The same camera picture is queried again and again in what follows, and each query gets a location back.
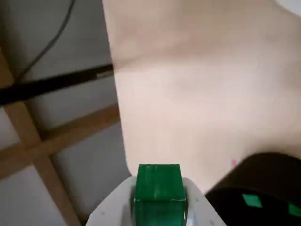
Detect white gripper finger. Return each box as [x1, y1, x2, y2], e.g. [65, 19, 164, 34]
[86, 177, 138, 226]
[182, 178, 228, 226]

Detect green cube block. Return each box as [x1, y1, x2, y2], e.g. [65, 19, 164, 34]
[288, 202, 301, 216]
[242, 193, 263, 208]
[133, 164, 188, 226]

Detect black cup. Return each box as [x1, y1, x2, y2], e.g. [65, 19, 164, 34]
[204, 152, 301, 226]

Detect black stand bar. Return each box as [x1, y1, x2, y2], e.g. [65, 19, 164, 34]
[0, 64, 114, 105]

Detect wooden frame partition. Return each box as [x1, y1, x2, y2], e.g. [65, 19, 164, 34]
[0, 47, 122, 226]

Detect grey floor cable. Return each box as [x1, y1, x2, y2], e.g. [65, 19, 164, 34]
[16, 0, 76, 82]

